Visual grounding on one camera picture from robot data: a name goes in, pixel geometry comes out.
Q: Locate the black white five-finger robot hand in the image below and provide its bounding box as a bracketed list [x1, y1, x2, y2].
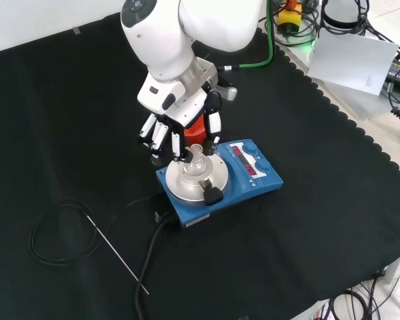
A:
[136, 71, 224, 167]

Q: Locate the clear glass round-bottom flask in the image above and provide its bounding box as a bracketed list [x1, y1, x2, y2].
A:
[182, 143, 208, 176]

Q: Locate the red ribbed flask holder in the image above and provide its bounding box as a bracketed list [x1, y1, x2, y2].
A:
[183, 119, 208, 143]

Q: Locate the heater with blue base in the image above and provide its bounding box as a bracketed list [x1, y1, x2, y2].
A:
[155, 139, 284, 231]

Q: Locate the black bench cloth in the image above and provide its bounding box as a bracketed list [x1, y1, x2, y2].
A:
[0, 11, 400, 320]

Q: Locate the yellow stop button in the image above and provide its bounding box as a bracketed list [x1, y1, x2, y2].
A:
[277, 0, 303, 34]

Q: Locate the thin metal probe rod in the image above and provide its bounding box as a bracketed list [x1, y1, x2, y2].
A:
[85, 215, 150, 295]

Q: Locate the pale board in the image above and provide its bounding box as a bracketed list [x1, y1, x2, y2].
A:
[308, 28, 400, 97]

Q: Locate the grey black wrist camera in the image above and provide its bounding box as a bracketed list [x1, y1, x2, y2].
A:
[216, 77, 238, 101]

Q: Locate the green cable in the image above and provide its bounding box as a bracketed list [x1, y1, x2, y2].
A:
[238, 0, 276, 71]

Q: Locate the black heater power cable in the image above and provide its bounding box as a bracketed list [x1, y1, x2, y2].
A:
[134, 212, 169, 320]

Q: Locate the black coiled probe cable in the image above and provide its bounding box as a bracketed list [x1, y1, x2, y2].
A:
[29, 196, 161, 266]

